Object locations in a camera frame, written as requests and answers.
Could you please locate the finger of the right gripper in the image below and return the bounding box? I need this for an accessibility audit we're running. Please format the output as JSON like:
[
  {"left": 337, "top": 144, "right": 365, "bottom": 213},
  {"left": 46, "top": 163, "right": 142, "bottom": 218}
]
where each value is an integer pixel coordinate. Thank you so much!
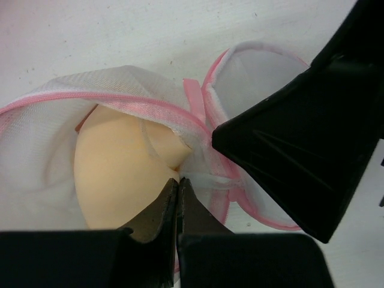
[{"left": 212, "top": 1, "right": 383, "bottom": 243}]

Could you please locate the white mesh laundry bag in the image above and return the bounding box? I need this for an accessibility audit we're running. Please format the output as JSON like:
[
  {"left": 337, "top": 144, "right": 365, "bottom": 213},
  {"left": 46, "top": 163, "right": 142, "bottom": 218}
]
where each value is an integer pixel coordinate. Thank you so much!
[{"left": 1, "top": 41, "right": 307, "bottom": 231}]

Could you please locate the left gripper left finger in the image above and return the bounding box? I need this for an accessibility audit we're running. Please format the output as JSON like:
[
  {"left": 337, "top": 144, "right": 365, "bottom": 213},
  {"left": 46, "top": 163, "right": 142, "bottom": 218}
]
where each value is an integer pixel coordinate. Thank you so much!
[{"left": 1, "top": 179, "right": 178, "bottom": 287}]

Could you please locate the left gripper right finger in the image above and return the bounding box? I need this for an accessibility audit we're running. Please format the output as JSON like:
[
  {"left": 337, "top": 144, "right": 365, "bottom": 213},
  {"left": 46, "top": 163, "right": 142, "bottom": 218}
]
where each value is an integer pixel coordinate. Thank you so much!
[{"left": 176, "top": 178, "right": 334, "bottom": 287}]

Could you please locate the beige bra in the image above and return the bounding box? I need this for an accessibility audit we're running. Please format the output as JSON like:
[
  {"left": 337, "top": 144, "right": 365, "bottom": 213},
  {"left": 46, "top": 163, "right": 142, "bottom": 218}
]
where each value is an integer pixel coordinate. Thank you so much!
[{"left": 74, "top": 106, "right": 192, "bottom": 229}]

